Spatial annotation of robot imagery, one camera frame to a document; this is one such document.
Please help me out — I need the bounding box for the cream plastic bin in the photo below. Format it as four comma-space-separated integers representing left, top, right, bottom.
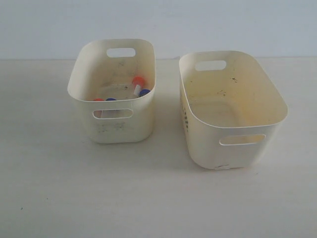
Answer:
179, 51, 288, 170
67, 39, 156, 144

